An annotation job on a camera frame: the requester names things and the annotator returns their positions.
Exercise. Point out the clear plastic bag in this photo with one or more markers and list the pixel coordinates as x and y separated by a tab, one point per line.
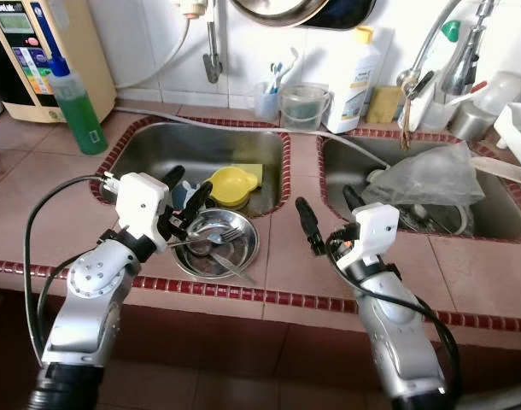
436	175

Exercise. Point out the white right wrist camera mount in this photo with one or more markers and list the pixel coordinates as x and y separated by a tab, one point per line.
371	229

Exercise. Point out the green soap bottle blue cap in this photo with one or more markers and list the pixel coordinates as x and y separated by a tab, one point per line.
79	115

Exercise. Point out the white translucent plastic container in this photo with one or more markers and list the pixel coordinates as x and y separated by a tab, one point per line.
502	92

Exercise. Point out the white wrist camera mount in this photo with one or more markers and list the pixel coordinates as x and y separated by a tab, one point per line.
141	209
371	229

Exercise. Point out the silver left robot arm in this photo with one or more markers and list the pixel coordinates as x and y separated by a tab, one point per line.
85	307

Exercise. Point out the hanging steel pan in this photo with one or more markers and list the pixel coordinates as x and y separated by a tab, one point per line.
273	10

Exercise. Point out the white bottle yellow cap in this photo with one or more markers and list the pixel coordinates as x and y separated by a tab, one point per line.
354	85

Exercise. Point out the chrome gooseneck faucet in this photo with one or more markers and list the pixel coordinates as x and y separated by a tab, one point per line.
465	60

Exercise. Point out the steel spoon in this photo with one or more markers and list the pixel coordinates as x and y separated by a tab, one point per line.
235	266

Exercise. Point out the steel fork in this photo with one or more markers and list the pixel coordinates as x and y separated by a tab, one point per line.
218	237

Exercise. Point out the clear toothbrush cup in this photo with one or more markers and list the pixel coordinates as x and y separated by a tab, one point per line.
265	104

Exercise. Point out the beige water ionizer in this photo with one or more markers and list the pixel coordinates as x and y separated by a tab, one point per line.
64	60

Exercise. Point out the stainless steel bowl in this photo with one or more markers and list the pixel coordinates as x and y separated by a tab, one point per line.
239	260

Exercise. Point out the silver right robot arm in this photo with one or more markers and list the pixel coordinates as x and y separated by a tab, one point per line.
397	342

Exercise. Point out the yellow sponge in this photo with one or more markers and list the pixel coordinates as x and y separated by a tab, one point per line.
256	173

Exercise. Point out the yellow plastic bowl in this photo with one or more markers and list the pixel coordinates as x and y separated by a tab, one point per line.
229	188

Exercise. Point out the clear plastic bucket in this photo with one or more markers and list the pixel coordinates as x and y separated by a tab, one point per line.
303	109

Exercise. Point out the blue toothbrush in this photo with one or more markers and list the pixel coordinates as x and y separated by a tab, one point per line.
274	79

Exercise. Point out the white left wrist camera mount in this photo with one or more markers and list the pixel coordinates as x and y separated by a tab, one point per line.
141	209

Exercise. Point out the white red-tipped utensil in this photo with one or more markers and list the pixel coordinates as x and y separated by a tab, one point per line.
476	88

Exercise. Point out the stainless steel sink basin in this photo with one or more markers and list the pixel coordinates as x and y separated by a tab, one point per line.
500	213
175	149

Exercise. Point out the white toothbrush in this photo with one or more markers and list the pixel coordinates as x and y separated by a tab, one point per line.
288	67

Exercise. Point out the mustard sponge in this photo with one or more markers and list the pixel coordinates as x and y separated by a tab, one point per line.
384	105

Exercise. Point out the steel cup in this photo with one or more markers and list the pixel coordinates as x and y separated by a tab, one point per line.
471	124

